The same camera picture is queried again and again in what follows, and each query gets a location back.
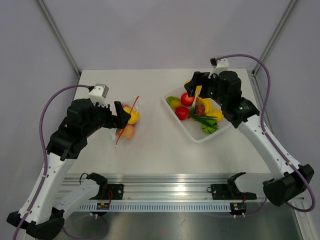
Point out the peach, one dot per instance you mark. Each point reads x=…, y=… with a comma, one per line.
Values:
x=128, y=132

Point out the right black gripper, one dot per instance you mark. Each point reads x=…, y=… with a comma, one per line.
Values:
x=200, y=79

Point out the frame post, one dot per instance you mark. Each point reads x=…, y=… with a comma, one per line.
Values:
x=58, y=36
x=284, y=19

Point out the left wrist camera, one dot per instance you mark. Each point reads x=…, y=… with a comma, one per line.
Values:
x=98, y=94

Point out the right frame post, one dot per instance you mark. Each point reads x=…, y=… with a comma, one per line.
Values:
x=284, y=19

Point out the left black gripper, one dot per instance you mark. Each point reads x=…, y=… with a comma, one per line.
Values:
x=118, y=121

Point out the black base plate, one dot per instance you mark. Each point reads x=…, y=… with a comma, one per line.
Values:
x=224, y=192
x=110, y=191

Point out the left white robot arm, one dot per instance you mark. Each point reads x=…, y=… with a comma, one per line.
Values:
x=40, y=216

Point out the yellow banana bunch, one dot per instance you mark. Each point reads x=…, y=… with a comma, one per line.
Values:
x=209, y=108

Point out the aluminium rail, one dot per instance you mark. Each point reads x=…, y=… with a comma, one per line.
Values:
x=170, y=187

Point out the green chives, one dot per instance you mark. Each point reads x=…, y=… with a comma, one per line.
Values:
x=199, y=119

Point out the purple grapes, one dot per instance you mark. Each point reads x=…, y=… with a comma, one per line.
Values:
x=199, y=110

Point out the white slotted cable duct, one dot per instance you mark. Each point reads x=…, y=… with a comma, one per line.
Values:
x=156, y=207

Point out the red strawberry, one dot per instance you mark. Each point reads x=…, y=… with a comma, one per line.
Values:
x=182, y=113

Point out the green lime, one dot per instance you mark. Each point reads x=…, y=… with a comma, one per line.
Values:
x=173, y=102

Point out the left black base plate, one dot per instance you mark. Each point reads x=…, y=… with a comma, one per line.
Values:
x=110, y=191

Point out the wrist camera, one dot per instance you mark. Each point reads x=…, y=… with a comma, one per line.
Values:
x=98, y=94
x=219, y=65

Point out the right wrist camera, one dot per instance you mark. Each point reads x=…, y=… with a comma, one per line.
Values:
x=219, y=65

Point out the red apple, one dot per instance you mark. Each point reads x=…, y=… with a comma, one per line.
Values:
x=186, y=100

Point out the clear zip bag orange zipper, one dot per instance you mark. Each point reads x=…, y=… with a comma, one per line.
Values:
x=114, y=133

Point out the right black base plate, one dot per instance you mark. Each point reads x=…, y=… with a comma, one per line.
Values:
x=224, y=192

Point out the left frame post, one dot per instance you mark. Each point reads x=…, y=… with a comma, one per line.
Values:
x=58, y=36

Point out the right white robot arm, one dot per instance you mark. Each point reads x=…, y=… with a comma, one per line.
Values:
x=289, y=177

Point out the white plastic basket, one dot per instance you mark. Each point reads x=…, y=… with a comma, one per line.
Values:
x=192, y=128

